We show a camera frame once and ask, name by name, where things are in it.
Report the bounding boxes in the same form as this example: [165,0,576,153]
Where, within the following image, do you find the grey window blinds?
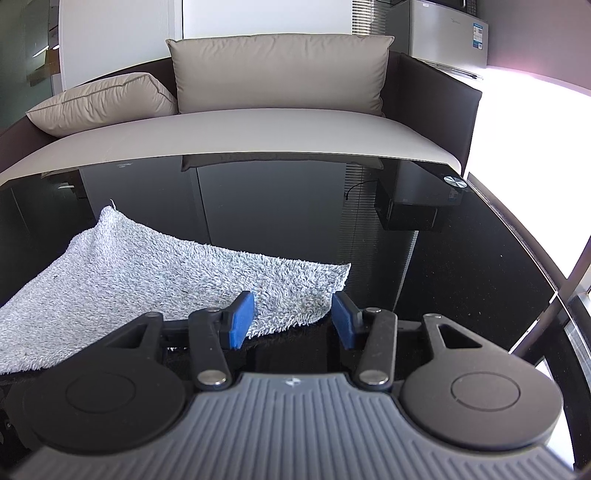
[352,0,393,36]

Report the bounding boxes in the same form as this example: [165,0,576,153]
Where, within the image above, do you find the small beige cushion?
[26,72,179,138]

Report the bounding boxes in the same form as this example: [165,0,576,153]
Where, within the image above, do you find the white fridge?
[385,0,489,80]

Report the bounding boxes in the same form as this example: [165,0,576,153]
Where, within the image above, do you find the large beige cushion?
[165,34,396,116]

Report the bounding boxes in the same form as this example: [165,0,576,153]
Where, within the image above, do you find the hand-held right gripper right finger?
[331,292,497,387]

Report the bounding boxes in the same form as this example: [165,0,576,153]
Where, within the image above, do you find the grey fluffy towel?
[0,205,352,376]

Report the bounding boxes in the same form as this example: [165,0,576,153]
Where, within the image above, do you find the white board panel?
[58,0,184,91]

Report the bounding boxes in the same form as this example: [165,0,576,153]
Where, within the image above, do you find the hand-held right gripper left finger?
[99,292,256,391]

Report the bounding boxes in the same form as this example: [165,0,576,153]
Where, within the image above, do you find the grey metal table leg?
[509,249,591,366]

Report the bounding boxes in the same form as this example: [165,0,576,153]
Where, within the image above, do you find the dark brown sofa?
[0,50,484,188]

